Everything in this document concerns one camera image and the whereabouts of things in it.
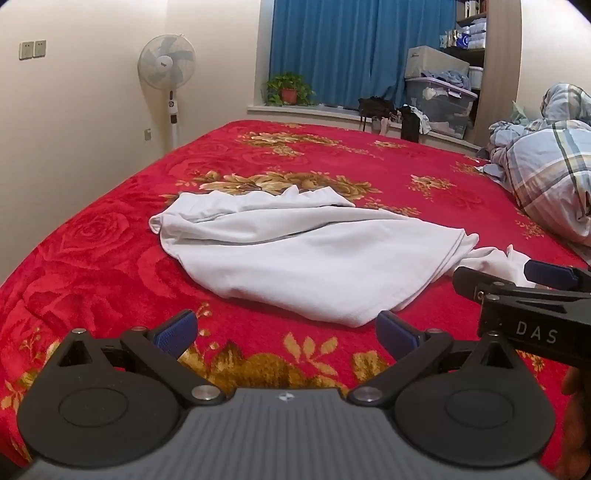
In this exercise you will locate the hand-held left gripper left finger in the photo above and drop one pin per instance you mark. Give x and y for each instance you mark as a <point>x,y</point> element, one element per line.
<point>174,331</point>

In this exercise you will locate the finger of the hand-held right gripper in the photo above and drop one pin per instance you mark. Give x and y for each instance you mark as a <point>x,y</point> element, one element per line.
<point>480,285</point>
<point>551,274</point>

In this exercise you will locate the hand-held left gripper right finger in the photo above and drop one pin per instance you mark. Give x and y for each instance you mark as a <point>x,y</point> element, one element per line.
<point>392,333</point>

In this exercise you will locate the white garment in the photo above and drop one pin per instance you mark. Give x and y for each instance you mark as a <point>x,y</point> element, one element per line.
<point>314,249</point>

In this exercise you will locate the blue clothes pile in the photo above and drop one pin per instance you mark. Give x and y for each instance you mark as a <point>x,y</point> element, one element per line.
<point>450,77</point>

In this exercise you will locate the person's right hand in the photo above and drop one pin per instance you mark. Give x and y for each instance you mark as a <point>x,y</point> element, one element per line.
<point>579,424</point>

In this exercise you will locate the red floral blanket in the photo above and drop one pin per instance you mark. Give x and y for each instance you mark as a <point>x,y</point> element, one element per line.
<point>101,249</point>

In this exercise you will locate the plaid quilt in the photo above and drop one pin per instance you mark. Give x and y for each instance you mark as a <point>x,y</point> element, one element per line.
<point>549,161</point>

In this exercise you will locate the green cloth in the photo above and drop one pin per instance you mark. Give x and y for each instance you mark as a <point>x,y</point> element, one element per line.
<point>519,113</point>

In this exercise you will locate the clear storage box purple lid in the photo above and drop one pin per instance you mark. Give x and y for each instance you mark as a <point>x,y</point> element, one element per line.
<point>443,108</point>

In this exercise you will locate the black bag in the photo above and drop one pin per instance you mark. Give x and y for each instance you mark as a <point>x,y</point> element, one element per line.
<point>375,106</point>

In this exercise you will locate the white round container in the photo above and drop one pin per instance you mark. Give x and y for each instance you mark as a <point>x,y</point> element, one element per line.
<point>475,77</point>

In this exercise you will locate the wooden shelf unit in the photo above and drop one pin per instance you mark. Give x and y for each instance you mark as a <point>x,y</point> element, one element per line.
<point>501,60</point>

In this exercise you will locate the grey box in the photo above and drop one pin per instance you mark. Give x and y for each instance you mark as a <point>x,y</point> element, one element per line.
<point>429,60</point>

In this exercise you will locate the white blue packets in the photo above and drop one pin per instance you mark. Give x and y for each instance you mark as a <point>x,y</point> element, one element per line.
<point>472,34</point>

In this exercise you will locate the potted green plant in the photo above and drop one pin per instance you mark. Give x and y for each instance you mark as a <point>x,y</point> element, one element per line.
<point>288,87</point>

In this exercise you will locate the white standing fan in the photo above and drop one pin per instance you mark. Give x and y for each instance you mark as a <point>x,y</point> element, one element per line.
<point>166,62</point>

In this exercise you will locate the blue curtain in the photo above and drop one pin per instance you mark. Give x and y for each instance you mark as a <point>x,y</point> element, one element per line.
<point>332,46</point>

